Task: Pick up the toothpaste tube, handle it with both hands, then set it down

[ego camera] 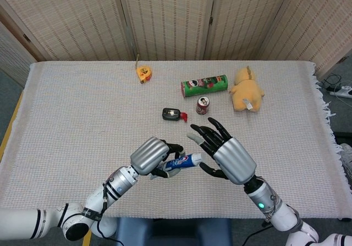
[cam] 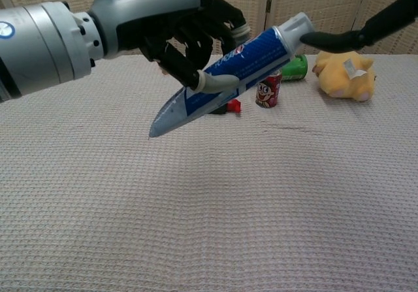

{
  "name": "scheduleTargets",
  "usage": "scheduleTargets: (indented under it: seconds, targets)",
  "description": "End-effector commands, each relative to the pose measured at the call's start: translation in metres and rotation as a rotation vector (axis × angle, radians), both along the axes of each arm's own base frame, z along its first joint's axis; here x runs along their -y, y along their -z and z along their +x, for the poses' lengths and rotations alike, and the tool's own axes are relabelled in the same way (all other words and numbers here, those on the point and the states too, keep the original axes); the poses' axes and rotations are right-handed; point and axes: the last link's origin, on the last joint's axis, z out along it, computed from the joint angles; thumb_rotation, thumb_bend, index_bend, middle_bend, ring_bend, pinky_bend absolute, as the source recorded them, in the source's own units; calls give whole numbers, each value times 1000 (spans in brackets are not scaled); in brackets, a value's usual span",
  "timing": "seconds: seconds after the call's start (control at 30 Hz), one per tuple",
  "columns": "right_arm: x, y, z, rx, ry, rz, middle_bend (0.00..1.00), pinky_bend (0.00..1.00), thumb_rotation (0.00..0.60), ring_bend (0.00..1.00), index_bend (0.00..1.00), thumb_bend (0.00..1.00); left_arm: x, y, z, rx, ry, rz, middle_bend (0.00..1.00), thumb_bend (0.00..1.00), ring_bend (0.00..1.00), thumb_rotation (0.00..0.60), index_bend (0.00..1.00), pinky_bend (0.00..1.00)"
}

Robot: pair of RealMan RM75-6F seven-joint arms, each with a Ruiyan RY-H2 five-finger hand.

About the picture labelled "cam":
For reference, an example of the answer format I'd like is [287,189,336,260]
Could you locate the blue toothpaste tube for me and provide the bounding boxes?
[148,12,316,139]

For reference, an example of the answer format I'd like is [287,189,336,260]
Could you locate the yellow plush toy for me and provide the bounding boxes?
[312,50,378,103]

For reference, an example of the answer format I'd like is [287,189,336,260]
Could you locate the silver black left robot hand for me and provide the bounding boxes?
[88,0,251,93]

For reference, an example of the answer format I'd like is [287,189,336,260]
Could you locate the green chips can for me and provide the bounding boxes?
[280,54,309,82]

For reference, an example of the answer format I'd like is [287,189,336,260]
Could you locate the beige woven tablecloth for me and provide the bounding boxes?
[0,54,418,292]

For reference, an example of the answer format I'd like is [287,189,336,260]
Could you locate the black bottle red cap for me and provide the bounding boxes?
[208,98,243,115]

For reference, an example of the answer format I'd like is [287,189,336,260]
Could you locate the red cartoon drink can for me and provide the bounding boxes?
[255,69,283,109]

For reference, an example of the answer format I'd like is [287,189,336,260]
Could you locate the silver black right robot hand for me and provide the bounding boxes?
[299,0,418,52]

